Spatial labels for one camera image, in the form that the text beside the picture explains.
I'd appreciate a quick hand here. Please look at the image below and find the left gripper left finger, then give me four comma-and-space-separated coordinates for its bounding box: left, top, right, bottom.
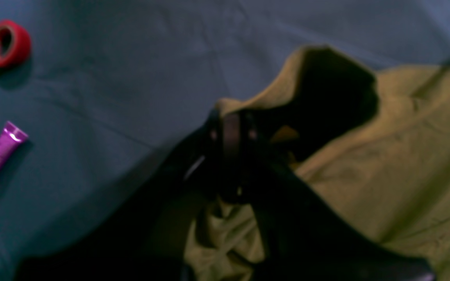
14, 110, 220, 281

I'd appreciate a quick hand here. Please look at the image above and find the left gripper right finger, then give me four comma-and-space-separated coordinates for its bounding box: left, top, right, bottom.
223, 113, 436, 281

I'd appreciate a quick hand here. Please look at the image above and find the olive green t-shirt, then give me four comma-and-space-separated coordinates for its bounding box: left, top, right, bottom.
184, 45, 450, 281

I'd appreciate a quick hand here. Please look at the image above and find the blue table cloth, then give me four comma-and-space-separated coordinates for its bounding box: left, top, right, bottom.
0, 0, 450, 281

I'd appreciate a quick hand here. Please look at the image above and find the red tape roll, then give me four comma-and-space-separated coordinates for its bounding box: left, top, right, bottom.
0, 20, 32, 69

